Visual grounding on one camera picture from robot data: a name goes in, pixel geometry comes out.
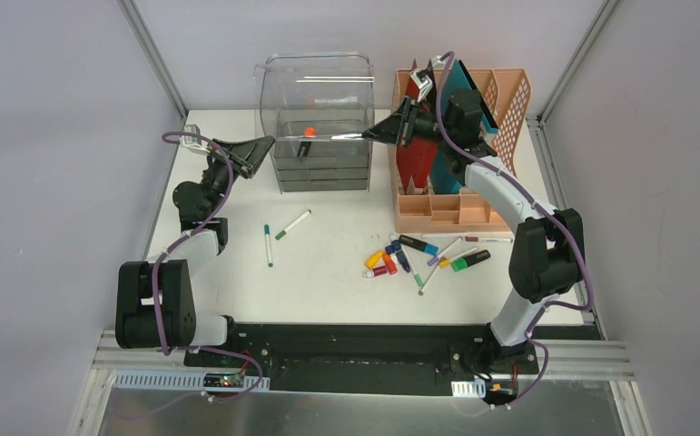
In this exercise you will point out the orange red marker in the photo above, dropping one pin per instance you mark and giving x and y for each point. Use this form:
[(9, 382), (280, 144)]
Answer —
[(389, 264)]

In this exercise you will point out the peach plastic file rack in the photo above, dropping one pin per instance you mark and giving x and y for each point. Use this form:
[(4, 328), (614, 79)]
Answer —
[(508, 92)]

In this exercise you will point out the white pen red cap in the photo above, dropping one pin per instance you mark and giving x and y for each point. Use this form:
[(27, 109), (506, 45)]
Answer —
[(483, 239)]

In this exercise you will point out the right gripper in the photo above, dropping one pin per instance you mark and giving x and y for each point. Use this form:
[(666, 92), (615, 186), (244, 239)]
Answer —
[(398, 127)]

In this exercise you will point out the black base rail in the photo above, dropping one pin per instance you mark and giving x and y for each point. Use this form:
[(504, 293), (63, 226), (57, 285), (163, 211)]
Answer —
[(420, 360)]

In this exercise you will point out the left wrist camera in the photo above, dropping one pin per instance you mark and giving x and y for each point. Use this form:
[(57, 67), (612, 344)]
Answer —
[(190, 139)]

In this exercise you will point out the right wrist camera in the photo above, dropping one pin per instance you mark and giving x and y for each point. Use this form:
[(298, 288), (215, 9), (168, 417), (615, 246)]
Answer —
[(421, 85)]

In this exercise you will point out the white marker green tip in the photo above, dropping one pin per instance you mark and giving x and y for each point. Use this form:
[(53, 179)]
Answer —
[(412, 267)]

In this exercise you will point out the white marker teal cap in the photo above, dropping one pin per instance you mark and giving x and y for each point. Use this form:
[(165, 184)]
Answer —
[(268, 245)]

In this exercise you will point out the black highlighter blue cap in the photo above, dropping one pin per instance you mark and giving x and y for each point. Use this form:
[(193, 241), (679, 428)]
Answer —
[(418, 245)]

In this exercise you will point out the white marker yellow cap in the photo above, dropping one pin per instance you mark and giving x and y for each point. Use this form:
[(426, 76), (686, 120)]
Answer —
[(445, 261)]

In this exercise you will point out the teal blue folder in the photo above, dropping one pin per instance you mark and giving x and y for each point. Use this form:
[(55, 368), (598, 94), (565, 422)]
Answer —
[(470, 124)]

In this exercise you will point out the clear grey drawer organizer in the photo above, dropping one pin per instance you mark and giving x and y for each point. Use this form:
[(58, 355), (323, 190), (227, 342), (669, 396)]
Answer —
[(330, 91)]

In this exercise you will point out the thin white pen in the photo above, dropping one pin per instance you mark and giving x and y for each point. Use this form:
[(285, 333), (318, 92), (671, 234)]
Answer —
[(443, 235)]

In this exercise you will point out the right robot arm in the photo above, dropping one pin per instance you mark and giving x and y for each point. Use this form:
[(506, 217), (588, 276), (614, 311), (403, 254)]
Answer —
[(548, 255)]

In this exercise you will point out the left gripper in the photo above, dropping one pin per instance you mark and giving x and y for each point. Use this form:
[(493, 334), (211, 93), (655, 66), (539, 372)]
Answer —
[(232, 159)]

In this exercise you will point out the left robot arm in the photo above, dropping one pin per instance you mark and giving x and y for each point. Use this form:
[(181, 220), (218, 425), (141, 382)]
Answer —
[(155, 305)]

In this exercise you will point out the black highlighter green cap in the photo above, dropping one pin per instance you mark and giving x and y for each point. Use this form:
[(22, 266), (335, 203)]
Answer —
[(470, 260)]

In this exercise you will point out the red white short marker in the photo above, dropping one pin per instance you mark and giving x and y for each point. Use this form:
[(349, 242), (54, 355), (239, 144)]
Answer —
[(375, 272)]

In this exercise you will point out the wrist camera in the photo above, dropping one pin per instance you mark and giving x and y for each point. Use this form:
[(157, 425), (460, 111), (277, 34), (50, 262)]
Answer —
[(421, 85), (190, 139)]

